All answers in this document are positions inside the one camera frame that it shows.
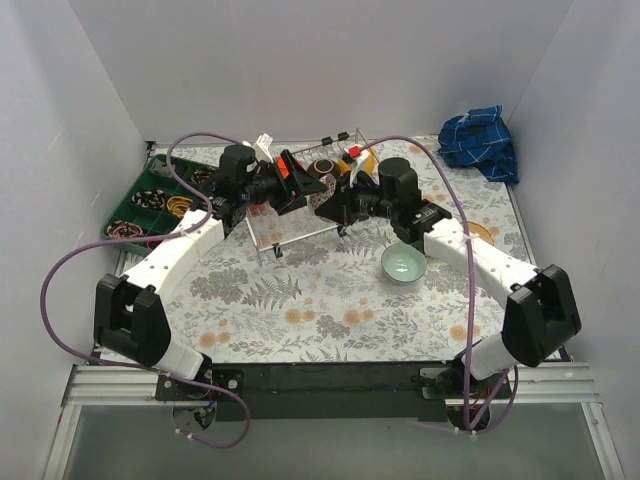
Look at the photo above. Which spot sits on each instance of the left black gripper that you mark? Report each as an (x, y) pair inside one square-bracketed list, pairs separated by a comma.
[(286, 181)]

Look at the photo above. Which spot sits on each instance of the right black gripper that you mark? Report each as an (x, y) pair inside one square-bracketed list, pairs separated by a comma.
[(350, 208)]

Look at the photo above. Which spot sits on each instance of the orange bowl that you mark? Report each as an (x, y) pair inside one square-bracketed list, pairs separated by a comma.
[(283, 167)]

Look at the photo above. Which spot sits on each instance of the black patterned bowl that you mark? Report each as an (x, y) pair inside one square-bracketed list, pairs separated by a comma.
[(323, 167)]

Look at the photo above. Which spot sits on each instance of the light green striped bowl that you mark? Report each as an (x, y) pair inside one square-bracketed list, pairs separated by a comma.
[(403, 264)]

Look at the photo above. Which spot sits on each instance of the beige bowl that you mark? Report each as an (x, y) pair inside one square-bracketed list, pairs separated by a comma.
[(481, 232)]

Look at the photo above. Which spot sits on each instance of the white brown patterned bowl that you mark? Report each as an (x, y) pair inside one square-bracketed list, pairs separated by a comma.
[(315, 200)]

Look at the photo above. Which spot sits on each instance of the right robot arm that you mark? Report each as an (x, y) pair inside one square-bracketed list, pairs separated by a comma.
[(540, 312)]

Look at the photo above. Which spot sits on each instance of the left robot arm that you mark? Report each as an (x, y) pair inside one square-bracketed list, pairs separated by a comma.
[(130, 318)]

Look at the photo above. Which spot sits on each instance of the yellow bowl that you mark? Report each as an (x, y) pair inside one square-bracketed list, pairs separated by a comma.
[(344, 166)]

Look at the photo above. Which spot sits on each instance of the floral table mat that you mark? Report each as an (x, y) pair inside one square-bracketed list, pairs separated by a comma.
[(325, 299)]

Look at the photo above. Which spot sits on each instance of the blue checked cloth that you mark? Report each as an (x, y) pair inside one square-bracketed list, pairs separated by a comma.
[(480, 139)]

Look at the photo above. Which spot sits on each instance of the metal wire dish rack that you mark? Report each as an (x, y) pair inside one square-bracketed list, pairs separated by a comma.
[(271, 232)]

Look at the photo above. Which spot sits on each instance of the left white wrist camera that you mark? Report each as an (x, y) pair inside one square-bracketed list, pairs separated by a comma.
[(261, 147)]

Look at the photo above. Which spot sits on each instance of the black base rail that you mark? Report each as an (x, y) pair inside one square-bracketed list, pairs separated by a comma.
[(352, 390)]

